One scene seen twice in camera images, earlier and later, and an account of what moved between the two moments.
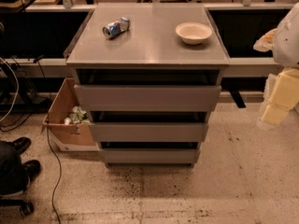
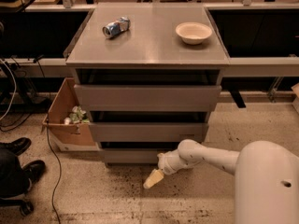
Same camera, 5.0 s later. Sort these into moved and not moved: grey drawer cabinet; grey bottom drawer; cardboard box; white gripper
Moved: white gripper
Not moved: grey bottom drawer; grey drawer cabinet; cardboard box
